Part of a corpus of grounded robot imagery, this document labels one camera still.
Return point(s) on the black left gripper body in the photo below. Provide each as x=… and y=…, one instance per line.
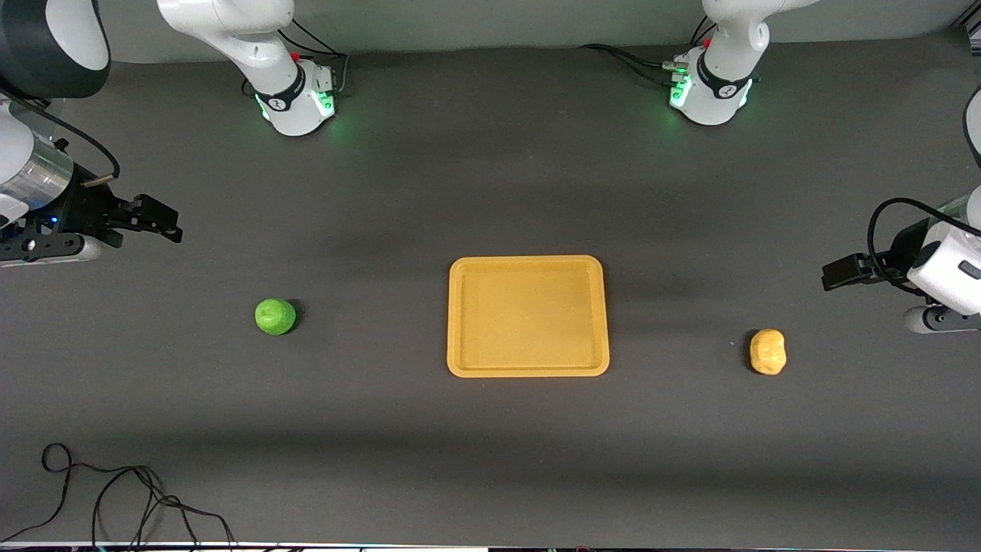
x=898, y=261

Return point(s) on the yellow plastic tray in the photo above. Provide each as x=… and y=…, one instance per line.
x=528, y=316

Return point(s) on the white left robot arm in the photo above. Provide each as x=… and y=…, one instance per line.
x=724, y=73

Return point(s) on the green apple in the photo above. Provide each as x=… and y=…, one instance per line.
x=275, y=317

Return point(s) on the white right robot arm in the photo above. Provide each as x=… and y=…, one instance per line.
x=253, y=38

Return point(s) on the yellow potato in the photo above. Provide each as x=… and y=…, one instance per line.
x=768, y=351

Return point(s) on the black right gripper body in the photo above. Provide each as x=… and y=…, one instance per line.
x=83, y=208

